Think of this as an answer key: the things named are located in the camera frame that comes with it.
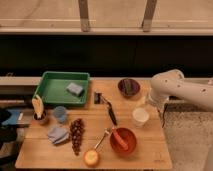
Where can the red pepper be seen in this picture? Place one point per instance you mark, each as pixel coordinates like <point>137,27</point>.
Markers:
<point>119,139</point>

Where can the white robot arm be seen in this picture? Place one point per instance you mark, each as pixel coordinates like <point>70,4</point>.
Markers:
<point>173,83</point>

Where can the green plastic tray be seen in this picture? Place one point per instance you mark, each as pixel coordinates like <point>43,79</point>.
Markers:
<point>52,88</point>

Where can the dark purple bowl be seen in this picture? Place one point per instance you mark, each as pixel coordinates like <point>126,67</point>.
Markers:
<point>128,87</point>

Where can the blue sponge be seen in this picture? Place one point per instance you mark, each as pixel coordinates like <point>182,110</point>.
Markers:
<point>74,89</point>

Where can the metal fork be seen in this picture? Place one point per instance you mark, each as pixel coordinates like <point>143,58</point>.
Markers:
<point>106,133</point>

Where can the white cup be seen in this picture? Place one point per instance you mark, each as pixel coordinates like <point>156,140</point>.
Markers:
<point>140,116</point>

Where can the bunch of red grapes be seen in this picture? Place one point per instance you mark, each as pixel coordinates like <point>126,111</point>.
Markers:
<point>76,131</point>

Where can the small blue cup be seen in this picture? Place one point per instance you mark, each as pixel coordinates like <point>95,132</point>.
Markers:
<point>60,113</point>

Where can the red bowl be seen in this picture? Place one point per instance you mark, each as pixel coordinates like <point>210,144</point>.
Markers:
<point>128,136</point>

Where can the blue folded cloth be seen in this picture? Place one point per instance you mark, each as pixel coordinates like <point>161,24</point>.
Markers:
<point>57,134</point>

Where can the yellow apple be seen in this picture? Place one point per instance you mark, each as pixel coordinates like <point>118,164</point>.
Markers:
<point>91,158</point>

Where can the blue object left of table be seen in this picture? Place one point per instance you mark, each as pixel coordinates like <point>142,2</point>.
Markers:
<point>16,116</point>

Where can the black handled knife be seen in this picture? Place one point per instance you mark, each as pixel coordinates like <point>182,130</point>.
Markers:
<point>98,99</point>

